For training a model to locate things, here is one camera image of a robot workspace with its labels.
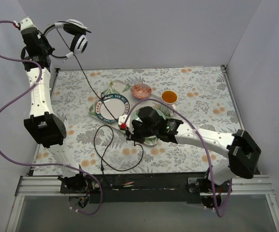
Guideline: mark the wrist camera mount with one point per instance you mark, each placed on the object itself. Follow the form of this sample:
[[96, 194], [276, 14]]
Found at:
[[125, 123], [24, 23]]

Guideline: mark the white mug yellow inside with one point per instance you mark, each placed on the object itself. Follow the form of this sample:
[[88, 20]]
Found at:
[[168, 99]]

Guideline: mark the aluminium frame rail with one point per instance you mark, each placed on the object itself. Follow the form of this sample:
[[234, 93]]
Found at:
[[153, 203]]

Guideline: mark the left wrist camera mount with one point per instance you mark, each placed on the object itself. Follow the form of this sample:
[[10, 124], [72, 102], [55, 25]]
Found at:
[[24, 23]]

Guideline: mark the floral serving tray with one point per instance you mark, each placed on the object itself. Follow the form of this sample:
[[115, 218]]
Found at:
[[124, 89]]

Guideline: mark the white plate teal rim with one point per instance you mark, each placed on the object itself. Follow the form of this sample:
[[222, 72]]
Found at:
[[111, 107]]

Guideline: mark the red patterned bowl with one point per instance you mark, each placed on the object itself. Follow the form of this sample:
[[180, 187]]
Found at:
[[141, 91]]

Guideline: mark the green floral plate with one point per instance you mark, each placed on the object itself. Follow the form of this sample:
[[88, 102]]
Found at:
[[152, 140]]

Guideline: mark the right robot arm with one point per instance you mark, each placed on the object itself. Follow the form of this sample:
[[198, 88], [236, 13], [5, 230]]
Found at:
[[240, 150]]

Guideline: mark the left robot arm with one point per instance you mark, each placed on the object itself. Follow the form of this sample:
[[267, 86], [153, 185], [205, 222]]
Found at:
[[43, 125]]

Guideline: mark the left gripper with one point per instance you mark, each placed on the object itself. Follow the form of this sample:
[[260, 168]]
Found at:
[[48, 49]]

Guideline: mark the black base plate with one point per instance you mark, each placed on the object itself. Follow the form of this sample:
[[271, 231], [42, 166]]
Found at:
[[135, 188]]

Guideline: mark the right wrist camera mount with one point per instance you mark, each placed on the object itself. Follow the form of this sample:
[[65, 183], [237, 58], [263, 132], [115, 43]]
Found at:
[[125, 123]]

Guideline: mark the black white headphones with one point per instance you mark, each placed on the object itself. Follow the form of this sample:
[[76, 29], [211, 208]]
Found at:
[[73, 33]]

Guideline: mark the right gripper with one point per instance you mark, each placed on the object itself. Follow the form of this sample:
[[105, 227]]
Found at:
[[134, 132]]

